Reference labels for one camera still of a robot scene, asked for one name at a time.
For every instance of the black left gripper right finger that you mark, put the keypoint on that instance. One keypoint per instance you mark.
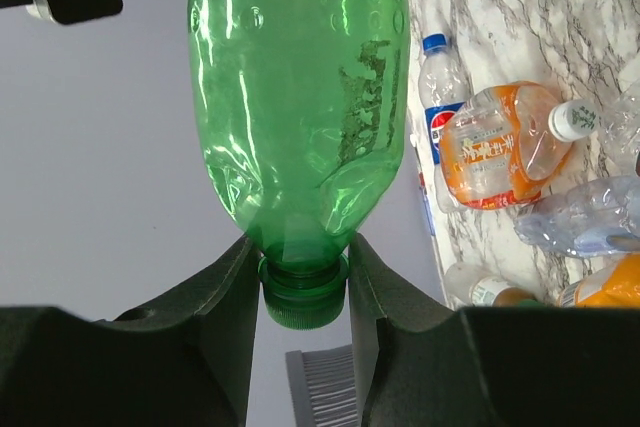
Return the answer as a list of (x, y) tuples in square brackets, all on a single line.
[(418, 363)]

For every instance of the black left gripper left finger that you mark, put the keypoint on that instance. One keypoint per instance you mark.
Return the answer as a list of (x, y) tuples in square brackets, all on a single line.
[(183, 358)]

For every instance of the large orange juice bottle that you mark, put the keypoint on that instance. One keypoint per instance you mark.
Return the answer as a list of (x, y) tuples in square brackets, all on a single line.
[(505, 143)]

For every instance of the green plastic bottle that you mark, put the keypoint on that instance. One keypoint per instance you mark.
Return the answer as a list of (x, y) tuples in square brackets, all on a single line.
[(300, 108)]

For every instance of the grey mesh waste bin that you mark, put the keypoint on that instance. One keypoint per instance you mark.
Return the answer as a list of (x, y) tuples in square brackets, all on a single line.
[(322, 387)]

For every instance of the brown bottle green cap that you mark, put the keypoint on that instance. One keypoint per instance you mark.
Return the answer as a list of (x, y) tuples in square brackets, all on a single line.
[(477, 286)]

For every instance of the small orange juice bottle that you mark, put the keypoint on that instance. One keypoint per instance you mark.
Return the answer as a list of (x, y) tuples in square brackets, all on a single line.
[(616, 286)]

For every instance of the clear crushed bottle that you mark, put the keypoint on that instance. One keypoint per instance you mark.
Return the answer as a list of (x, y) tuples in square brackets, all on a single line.
[(600, 217)]

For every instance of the pepsi label clear bottle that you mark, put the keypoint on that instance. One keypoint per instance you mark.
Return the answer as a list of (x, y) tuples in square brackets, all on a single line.
[(443, 87)]

